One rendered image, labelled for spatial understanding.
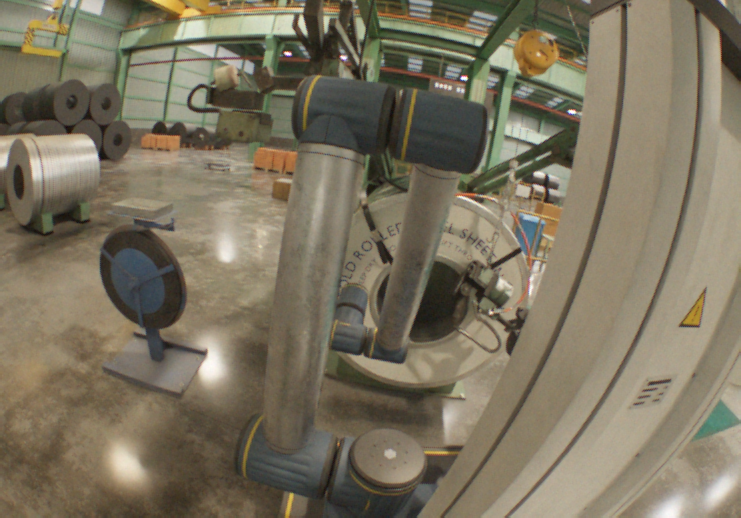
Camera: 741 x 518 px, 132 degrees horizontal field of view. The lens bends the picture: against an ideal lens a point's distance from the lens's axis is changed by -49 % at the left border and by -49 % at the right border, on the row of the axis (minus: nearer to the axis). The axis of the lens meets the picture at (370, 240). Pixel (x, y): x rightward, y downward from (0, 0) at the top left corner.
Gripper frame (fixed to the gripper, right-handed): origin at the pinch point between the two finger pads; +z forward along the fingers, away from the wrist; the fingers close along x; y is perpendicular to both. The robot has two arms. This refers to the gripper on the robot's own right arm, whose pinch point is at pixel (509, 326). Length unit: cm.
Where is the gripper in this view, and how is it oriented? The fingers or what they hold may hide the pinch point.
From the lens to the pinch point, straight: 168.4
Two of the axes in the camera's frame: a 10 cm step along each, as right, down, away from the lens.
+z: -2.8, 3.8, 8.8
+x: 5.3, -7.1, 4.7
